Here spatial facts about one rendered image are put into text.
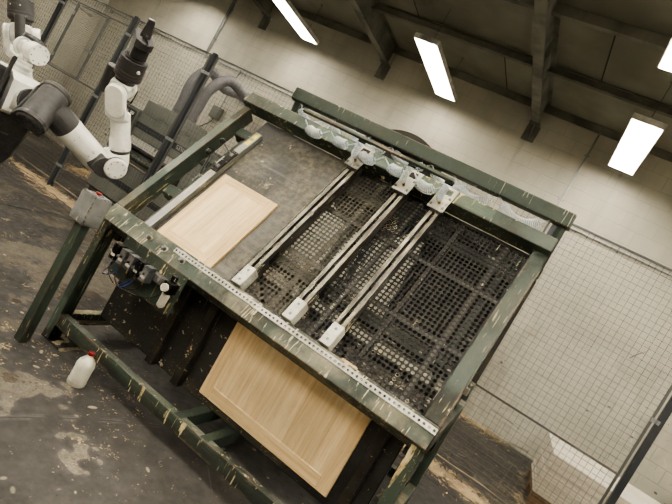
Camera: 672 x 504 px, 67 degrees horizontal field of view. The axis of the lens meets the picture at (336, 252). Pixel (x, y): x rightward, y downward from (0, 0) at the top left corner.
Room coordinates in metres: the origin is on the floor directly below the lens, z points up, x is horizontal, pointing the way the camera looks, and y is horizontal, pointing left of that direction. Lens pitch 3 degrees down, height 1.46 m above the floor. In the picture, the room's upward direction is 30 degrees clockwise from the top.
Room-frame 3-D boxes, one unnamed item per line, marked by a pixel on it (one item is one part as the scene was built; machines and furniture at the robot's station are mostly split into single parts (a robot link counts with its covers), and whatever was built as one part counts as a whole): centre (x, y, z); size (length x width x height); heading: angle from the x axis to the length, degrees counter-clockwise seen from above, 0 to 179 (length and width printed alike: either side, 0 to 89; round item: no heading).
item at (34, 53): (1.68, 1.20, 1.44); 0.10 x 0.07 x 0.09; 65
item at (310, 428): (2.61, -0.14, 0.53); 0.90 x 0.02 x 0.55; 67
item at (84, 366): (2.66, 0.87, 0.10); 0.10 x 0.10 x 0.20
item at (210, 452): (3.17, 0.01, 0.41); 2.20 x 1.38 x 0.83; 67
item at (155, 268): (2.67, 0.86, 0.69); 0.50 x 0.14 x 0.24; 67
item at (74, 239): (2.78, 1.30, 0.38); 0.06 x 0.06 x 0.75; 67
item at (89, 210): (2.78, 1.30, 0.84); 0.12 x 0.12 x 0.18; 67
